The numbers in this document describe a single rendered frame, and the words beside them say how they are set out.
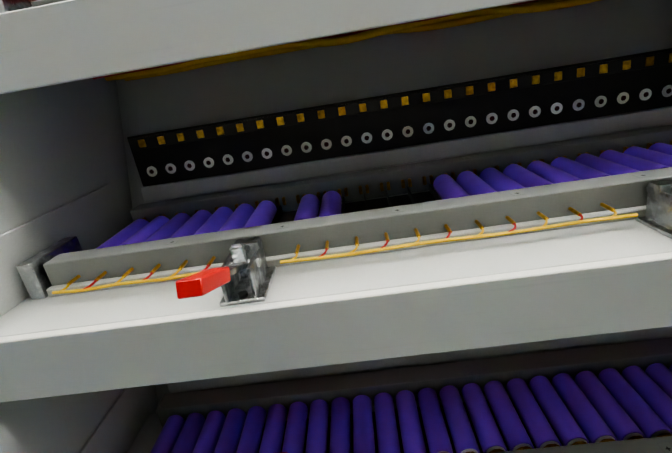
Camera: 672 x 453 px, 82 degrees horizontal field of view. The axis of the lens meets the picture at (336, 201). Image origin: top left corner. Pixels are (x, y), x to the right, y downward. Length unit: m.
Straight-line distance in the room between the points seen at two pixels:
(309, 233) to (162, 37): 0.16
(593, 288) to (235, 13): 0.26
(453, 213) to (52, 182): 0.33
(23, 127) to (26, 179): 0.04
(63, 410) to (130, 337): 0.15
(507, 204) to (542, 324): 0.08
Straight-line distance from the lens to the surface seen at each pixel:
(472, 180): 0.34
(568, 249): 0.27
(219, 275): 0.20
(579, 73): 0.44
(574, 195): 0.30
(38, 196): 0.39
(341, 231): 0.27
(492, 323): 0.25
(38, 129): 0.41
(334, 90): 0.44
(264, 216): 0.33
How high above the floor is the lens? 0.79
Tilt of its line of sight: 1 degrees up
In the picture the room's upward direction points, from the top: 8 degrees counter-clockwise
